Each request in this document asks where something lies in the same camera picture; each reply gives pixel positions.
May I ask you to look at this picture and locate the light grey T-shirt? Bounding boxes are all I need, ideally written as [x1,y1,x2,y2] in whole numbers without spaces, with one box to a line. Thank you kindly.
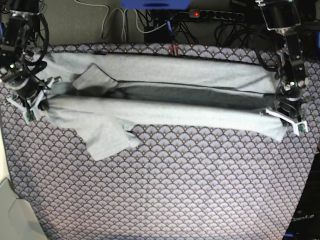
[39,52,287,161]

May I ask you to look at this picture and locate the black OpenArm box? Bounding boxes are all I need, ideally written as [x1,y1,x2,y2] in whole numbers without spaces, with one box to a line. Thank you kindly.
[283,153,320,240]

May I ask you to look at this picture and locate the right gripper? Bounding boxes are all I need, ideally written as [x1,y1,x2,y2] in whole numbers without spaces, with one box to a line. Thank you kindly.
[0,62,44,100]

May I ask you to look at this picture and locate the beige plastic furniture piece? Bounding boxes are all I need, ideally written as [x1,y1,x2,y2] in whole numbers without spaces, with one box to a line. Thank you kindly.
[0,178,47,240]

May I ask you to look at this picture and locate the blue box overhead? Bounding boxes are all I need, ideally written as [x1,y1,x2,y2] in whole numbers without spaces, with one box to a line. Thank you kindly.
[121,0,191,10]

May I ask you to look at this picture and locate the black box under table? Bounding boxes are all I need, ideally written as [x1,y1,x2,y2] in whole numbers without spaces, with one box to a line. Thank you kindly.
[144,26,172,44]

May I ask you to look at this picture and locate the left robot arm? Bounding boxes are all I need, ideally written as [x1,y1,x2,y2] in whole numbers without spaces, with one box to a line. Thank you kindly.
[256,0,307,121]

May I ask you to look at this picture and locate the red black table clamp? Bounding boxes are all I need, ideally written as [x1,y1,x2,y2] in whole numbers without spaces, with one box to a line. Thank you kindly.
[170,44,179,57]

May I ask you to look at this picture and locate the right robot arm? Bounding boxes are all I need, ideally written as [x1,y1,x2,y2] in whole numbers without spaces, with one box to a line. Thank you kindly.
[0,0,50,100]

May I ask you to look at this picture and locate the black power strip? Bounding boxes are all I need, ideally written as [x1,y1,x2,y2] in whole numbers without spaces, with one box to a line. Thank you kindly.
[188,9,245,22]

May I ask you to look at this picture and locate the white cable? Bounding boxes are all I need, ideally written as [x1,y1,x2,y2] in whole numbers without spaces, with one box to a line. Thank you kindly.
[100,8,129,41]

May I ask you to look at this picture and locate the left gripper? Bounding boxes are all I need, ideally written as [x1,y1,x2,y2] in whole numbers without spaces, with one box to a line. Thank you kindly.
[275,80,305,118]

